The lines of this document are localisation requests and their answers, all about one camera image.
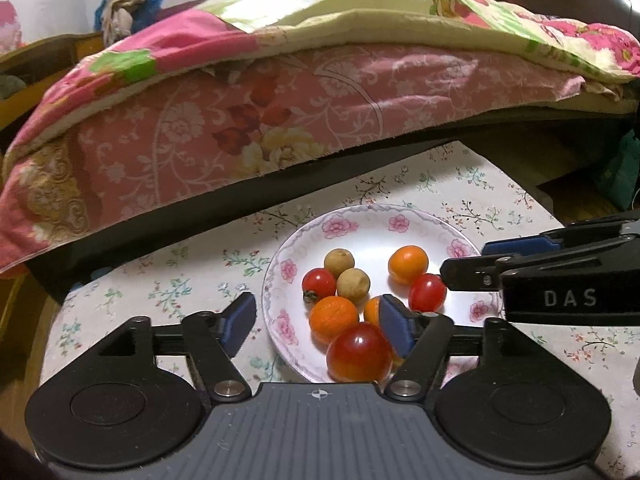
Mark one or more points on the white floral plate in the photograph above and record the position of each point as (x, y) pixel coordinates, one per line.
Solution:
(370, 240)

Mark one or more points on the yellow-green pink floral quilt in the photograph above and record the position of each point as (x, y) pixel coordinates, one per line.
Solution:
(350, 5)

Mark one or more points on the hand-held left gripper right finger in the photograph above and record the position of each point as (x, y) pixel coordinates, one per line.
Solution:
(395, 325)

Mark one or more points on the large red tomato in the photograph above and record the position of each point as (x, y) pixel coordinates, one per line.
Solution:
(357, 352)

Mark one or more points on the knotted beige curtain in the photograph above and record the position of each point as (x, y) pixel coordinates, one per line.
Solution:
(122, 5)

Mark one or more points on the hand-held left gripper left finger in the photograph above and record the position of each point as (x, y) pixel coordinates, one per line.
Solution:
(240, 321)

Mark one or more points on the brown wooden furniture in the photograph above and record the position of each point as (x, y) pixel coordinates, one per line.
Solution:
(45, 65)

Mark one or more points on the tan longan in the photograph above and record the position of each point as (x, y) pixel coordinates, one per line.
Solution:
(353, 286)
(339, 262)

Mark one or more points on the blue cloth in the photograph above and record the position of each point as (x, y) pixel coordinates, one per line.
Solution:
(147, 10)

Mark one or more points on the red cherry tomato with stem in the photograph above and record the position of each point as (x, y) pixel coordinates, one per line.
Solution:
(320, 282)

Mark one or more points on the green bag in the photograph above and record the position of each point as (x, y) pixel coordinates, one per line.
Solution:
(620, 175)

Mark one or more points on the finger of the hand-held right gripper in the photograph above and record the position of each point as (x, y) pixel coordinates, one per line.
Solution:
(520, 245)
(470, 275)

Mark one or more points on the dark bed frame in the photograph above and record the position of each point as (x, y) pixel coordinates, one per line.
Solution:
(150, 235)

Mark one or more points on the white floral tablecloth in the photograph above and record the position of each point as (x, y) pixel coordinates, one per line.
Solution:
(150, 290)

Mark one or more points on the pink floral blanket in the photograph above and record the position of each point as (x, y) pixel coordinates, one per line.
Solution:
(150, 150)

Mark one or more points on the orange tangerine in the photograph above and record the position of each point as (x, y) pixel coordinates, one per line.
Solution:
(372, 310)
(409, 264)
(332, 317)

